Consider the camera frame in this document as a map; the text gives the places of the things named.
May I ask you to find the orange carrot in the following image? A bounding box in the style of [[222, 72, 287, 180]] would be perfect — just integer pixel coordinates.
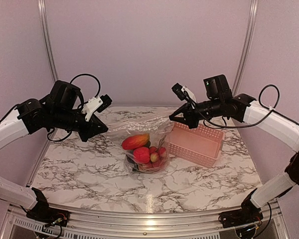
[[122, 133, 150, 150]]

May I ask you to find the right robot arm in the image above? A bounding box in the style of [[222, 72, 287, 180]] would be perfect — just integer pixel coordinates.
[[169, 75, 299, 223]]

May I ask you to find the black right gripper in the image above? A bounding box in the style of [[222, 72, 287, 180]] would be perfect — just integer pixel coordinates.
[[170, 97, 223, 128]]

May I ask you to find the aluminium front table rail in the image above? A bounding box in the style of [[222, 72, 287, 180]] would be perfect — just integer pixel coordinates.
[[0, 199, 291, 239]]

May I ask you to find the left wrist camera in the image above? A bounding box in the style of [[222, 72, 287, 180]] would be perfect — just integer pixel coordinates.
[[81, 95, 112, 122]]

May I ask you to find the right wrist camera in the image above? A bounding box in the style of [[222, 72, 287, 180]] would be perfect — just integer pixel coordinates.
[[171, 83, 197, 103]]

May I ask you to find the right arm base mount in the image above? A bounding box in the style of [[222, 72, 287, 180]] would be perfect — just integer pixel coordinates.
[[218, 209, 264, 228]]

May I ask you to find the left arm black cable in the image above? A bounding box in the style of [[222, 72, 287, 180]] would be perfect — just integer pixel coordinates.
[[46, 73, 102, 142]]

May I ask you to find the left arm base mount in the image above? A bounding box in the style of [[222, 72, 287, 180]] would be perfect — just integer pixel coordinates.
[[26, 208, 70, 227]]

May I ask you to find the bunch of red lychees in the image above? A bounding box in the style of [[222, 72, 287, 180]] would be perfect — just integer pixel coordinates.
[[149, 146, 167, 168]]

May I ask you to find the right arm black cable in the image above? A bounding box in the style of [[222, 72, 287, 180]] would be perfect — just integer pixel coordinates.
[[184, 84, 281, 129]]

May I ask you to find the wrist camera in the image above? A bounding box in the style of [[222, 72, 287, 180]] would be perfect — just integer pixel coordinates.
[[171, 83, 197, 103], [81, 95, 112, 122]]

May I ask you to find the clear zip top bag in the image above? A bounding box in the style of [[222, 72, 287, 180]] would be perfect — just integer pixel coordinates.
[[106, 112, 174, 174]]

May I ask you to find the left aluminium corner post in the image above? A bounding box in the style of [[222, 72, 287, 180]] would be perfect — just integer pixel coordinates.
[[37, 0, 58, 82]]

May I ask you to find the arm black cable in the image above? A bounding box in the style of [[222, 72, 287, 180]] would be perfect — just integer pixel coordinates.
[[46, 73, 102, 142], [184, 84, 281, 129]]

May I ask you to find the right aluminium corner post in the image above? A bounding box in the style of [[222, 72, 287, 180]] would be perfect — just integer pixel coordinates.
[[232, 0, 259, 95]]

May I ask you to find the red strawberry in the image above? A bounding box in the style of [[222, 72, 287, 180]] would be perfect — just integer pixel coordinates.
[[133, 147, 150, 164]]

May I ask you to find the pink plastic basket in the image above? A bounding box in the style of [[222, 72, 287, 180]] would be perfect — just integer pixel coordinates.
[[168, 122, 225, 168]]

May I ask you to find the aluminium corner post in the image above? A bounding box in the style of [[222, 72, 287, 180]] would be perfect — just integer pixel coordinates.
[[37, 0, 58, 82], [232, 0, 259, 95]]

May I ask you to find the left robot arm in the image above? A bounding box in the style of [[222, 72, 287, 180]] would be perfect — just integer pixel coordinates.
[[0, 80, 112, 222]]

